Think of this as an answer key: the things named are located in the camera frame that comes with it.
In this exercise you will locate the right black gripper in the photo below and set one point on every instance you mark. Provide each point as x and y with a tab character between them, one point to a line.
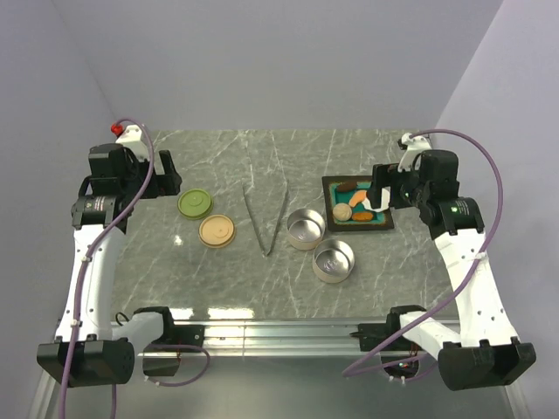
383	176

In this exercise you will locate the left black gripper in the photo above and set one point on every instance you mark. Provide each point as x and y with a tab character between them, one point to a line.
163	184

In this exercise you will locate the beige round bun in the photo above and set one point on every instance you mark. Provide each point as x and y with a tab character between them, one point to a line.
342	212

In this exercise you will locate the metal tongs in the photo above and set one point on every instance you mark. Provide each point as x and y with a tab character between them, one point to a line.
259	223

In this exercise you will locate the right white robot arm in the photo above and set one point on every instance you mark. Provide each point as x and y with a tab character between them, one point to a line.
486	351

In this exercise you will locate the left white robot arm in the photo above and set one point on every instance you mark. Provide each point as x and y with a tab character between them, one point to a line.
86	351

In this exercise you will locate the steel lunch tin near tray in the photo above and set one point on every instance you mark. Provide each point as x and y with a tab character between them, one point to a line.
305	229

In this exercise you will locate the steel lunch tin front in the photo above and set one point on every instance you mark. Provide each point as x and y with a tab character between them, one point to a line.
333	261

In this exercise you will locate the white egg piece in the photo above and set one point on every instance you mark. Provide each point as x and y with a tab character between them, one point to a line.
384	205

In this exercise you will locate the orange salmon piece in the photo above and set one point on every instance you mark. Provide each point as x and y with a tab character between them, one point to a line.
359	197

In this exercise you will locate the dark brown sausage piece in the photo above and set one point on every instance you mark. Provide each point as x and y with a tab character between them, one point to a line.
346	187

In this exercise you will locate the green round lid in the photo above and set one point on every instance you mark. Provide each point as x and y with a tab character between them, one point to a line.
195	204

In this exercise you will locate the black teal square tray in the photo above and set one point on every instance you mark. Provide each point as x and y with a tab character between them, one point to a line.
381	221

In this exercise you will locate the brown fried cutlet piece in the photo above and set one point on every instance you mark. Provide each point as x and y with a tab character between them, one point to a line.
363	217

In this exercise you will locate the tan round lid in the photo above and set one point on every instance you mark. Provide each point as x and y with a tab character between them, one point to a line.
216	231

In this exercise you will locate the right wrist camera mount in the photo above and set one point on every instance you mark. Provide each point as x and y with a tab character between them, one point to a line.
413	147

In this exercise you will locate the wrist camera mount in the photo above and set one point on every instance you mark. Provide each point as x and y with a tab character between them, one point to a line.
131	137
413	147

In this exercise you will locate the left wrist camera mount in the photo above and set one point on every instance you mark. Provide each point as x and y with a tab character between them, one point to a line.
131	137

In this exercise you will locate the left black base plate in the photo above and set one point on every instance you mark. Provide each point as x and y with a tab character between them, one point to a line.
190	335

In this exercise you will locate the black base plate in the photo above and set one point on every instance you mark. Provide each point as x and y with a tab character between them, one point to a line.
190	335
370	335

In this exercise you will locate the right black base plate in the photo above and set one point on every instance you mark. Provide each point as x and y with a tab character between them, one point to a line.
370	335

